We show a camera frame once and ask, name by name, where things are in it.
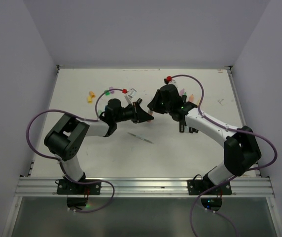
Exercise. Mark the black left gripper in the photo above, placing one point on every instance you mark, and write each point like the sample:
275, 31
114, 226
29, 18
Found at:
139, 115

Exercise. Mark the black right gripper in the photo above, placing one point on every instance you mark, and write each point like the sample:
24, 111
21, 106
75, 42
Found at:
154, 104

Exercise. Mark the green cap black highlighter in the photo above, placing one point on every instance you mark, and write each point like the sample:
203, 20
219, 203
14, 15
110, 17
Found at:
184, 97

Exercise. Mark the pastel peach highlighter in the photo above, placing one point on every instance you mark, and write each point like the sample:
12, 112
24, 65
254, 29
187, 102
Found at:
191, 98

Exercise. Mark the pastel purple cap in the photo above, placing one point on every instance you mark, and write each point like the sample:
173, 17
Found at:
111, 90

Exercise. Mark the pastel yellow cap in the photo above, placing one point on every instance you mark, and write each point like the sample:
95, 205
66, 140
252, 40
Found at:
89, 99

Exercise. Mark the pastel peach cap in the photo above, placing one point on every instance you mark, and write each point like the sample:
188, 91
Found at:
91, 93

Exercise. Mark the pink cap black highlighter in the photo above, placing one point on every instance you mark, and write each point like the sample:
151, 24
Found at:
181, 128

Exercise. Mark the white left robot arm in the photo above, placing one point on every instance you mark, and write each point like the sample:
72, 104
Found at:
67, 135

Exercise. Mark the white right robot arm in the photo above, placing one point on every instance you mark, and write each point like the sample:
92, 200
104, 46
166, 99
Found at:
241, 150

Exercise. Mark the thin grey pen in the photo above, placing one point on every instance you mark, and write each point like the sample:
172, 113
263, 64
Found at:
140, 138

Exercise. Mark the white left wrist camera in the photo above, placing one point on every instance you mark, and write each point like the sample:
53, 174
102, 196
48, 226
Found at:
130, 95

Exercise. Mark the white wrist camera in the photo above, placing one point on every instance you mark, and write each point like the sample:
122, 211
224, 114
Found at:
174, 82
130, 95

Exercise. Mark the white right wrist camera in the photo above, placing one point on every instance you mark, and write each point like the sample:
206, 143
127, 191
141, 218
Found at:
174, 82

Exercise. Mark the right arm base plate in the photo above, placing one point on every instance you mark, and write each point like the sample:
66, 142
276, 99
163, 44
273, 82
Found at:
200, 184

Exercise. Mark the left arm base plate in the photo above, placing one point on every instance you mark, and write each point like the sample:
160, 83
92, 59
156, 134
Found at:
66, 187

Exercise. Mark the aluminium front rail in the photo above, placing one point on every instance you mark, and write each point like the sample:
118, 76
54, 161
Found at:
245, 187

